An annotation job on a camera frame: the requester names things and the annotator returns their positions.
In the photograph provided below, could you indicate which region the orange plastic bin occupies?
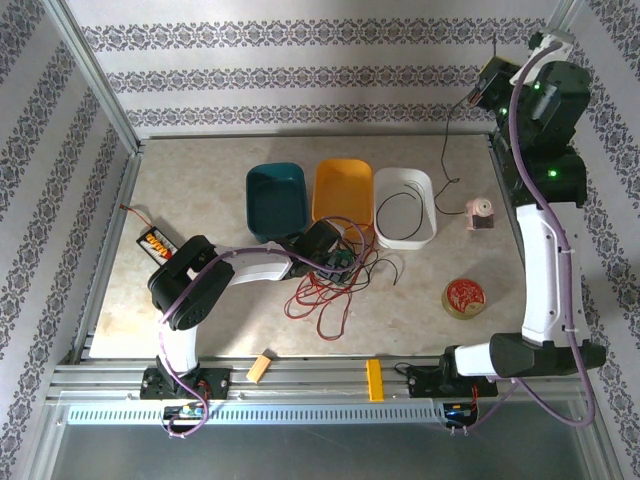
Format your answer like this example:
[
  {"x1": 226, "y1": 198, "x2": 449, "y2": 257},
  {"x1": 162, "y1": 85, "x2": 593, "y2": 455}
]
[{"x1": 312, "y1": 158, "x2": 375, "y2": 236}]

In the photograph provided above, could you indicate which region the teal plastic bin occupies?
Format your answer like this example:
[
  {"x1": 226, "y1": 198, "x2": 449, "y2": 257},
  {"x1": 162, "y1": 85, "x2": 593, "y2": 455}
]
[{"x1": 245, "y1": 162, "x2": 309, "y2": 245}]

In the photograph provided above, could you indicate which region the white plastic bin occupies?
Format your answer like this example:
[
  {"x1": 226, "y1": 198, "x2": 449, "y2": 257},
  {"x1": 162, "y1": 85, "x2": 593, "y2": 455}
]
[{"x1": 373, "y1": 167, "x2": 439, "y2": 251}]

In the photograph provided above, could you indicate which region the orange wooden block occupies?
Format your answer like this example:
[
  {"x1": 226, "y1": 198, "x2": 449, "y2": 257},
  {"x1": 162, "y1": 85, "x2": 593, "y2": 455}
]
[{"x1": 246, "y1": 349, "x2": 275, "y2": 385}]

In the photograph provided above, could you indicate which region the pink small device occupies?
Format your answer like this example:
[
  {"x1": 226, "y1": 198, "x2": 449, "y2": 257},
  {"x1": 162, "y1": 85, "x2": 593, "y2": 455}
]
[{"x1": 464, "y1": 196, "x2": 497, "y2": 231}]

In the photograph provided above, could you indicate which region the round tin with red lid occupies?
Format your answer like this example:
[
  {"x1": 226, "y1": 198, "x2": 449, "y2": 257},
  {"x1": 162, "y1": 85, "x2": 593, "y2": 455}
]
[{"x1": 440, "y1": 278, "x2": 487, "y2": 320}]

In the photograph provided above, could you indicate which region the black tray with orange connectors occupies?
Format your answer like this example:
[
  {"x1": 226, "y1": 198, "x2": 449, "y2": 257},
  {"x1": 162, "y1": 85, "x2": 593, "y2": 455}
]
[{"x1": 135, "y1": 227, "x2": 180, "y2": 264}]

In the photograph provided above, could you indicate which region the right small circuit board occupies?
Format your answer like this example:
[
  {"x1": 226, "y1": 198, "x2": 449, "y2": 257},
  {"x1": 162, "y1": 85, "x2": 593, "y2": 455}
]
[{"x1": 443, "y1": 402, "x2": 480, "y2": 424}]

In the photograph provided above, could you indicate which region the small circuit board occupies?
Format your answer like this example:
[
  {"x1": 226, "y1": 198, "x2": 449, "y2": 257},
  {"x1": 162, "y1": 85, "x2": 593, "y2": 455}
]
[
  {"x1": 443, "y1": 402, "x2": 480, "y2": 424},
  {"x1": 164, "y1": 403, "x2": 206, "y2": 421}
]

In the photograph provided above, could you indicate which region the left small circuit board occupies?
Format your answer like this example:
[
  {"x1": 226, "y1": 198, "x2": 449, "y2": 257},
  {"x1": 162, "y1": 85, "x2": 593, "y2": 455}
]
[{"x1": 164, "y1": 403, "x2": 206, "y2": 421}]

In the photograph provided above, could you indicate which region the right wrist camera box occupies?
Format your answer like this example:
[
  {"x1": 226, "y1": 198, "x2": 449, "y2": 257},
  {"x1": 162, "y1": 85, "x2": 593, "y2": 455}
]
[{"x1": 527, "y1": 29, "x2": 574, "y2": 57}]

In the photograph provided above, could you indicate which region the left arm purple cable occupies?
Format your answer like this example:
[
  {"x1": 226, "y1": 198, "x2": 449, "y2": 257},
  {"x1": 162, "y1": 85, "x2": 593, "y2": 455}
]
[{"x1": 157, "y1": 214, "x2": 374, "y2": 440}]

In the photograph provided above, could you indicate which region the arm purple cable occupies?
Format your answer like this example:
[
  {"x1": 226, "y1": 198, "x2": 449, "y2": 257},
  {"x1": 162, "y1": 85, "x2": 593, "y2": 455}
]
[
  {"x1": 439, "y1": 42, "x2": 597, "y2": 437},
  {"x1": 157, "y1": 214, "x2": 374, "y2": 440}
]

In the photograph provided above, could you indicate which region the aluminium extrusion frame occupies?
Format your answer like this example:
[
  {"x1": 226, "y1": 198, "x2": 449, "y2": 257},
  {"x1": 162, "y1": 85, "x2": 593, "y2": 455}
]
[{"x1": 43, "y1": 0, "x2": 626, "y2": 480}]

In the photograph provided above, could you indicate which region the grey slotted cable duct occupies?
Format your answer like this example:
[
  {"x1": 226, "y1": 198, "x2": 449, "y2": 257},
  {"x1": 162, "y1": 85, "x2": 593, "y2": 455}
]
[{"x1": 66, "y1": 402, "x2": 446, "y2": 426}]

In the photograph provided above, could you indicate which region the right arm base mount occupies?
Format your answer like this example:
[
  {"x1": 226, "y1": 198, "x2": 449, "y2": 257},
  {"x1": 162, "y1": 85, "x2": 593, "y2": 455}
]
[{"x1": 407, "y1": 363, "x2": 500, "y2": 400}]

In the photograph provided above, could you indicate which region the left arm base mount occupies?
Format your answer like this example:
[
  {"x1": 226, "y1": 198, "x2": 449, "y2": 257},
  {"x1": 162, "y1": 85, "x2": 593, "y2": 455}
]
[{"x1": 139, "y1": 366, "x2": 234, "y2": 401}]

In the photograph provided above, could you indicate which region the thin red lead wire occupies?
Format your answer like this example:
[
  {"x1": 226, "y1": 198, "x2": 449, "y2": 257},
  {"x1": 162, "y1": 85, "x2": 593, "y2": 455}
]
[{"x1": 122, "y1": 204, "x2": 157, "y2": 231}]

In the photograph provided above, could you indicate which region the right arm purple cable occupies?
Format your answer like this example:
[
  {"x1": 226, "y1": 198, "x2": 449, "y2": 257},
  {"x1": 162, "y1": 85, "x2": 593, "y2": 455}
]
[{"x1": 439, "y1": 42, "x2": 597, "y2": 437}]

